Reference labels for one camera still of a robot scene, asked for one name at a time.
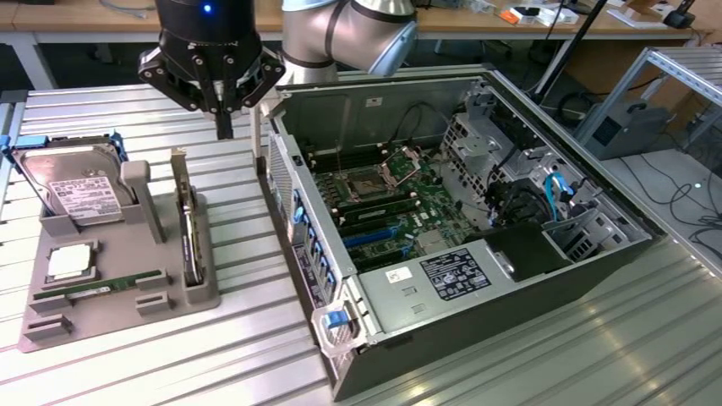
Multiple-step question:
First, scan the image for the black floor cable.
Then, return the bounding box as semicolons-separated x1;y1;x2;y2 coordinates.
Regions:
637;151;722;259

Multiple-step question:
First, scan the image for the CPU socket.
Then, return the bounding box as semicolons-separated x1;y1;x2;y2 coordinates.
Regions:
335;167;396;200

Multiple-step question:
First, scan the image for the silver power supply unit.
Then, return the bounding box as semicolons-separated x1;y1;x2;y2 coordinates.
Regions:
344;239;518;337

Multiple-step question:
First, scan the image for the black RAM stick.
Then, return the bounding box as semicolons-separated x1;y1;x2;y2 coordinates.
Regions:
338;202;422;225

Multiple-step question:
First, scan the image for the black coiled cable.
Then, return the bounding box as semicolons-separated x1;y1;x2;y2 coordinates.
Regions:
558;91;599;123

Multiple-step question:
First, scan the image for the graphics card with metal bracket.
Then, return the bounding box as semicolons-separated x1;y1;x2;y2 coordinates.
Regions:
168;145;208;284

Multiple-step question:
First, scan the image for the grey parts rack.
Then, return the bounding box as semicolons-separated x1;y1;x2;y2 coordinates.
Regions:
17;159;223;354

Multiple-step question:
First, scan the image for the metal socket cover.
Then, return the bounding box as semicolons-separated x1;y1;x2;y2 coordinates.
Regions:
380;145;425;183

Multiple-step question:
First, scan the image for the black wire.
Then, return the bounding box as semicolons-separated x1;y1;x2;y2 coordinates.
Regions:
388;103;447;147

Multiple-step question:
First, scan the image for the grey equipment box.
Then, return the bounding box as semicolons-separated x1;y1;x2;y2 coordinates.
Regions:
578;101;675;161

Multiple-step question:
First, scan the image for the silver CPU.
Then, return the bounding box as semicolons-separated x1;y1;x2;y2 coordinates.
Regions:
45;244;95;280

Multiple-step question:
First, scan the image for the open black PC case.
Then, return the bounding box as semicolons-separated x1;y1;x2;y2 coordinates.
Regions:
251;63;670;403

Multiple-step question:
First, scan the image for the black tripod pole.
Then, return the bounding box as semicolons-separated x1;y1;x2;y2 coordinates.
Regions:
533;0;610;96

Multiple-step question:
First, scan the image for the blue expansion slot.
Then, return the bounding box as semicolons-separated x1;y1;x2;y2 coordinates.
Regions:
342;228;399;249

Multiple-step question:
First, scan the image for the wooden desk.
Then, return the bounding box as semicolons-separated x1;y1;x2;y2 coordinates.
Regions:
0;0;715;90

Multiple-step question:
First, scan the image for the grey cable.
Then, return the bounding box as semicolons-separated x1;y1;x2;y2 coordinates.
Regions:
99;0;152;20

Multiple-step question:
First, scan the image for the aluminium profile frame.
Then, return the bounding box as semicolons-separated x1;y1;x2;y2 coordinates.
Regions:
573;45;722;160

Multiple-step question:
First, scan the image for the blue plastic disk caddy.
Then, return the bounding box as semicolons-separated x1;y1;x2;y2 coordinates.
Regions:
0;129;130;212

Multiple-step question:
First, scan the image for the green motherboard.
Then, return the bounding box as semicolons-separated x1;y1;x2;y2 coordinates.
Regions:
307;143;481;272

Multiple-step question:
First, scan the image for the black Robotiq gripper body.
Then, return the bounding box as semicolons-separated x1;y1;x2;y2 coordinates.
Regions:
155;0;266;116

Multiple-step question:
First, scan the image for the blue wire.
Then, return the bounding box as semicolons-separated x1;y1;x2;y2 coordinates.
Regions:
543;171;574;223

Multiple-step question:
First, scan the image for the black desk device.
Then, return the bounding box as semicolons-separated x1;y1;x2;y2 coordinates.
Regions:
662;0;699;30

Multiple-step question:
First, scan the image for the green RAM stick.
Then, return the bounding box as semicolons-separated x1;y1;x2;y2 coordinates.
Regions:
33;270;163;301

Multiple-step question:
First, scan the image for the silver chipset heatsink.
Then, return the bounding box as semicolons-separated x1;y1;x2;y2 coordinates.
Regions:
419;230;453;250

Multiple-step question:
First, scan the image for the silver hard disk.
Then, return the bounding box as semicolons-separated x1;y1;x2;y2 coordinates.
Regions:
11;142;142;228

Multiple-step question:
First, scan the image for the silver disk bay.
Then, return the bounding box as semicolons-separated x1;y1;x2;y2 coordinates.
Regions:
439;112;521;204

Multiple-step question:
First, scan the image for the black plastic shroud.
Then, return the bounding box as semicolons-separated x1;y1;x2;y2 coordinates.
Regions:
467;222;574;283

